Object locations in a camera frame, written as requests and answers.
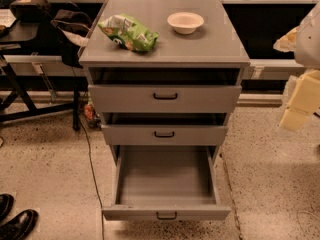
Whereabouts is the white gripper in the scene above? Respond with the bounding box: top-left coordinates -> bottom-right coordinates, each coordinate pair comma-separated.
273,28 -> 320,131

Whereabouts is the grey bottom drawer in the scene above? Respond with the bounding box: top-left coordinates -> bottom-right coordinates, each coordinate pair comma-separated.
103,146 -> 230,221

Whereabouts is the grey drawer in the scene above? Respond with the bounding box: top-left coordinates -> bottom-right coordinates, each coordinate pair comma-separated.
102,113 -> 227,146
103,146 -> 230,221
89,68 -> 241,113

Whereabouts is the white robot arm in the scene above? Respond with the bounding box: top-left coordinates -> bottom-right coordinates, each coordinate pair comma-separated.
273,2 -> 320,131

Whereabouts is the grey drawer cabinet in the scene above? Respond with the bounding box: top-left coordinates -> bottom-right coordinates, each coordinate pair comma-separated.
80,0 -> 249,159

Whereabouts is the grey middle drawer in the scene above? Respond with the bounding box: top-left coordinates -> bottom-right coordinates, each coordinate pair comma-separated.
102,113 -> 227,146

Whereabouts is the grey top drawer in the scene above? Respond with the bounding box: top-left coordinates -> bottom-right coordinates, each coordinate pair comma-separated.
89,68 -> 241,113

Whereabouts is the white paper bowl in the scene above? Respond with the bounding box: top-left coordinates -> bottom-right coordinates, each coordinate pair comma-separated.
167,12 -> 204,35

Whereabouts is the green chip bag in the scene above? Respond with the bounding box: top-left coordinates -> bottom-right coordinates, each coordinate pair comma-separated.
98,14 -> 158,52

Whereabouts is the red object behind cabinet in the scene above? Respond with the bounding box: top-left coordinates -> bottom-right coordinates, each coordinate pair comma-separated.
83,101 -> 101,128

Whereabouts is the black bag on table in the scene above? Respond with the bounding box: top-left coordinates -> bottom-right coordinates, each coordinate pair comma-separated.
10,0 -> 51,22

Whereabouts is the black folding table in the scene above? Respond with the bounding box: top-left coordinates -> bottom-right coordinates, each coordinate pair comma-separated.
0,20 -> 80,131

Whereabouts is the black left shoe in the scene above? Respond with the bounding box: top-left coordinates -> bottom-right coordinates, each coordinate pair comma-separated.
0,194 -> 14,221

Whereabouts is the black floor cable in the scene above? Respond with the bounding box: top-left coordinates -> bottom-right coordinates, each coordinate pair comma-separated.
78,117 -> 106,240

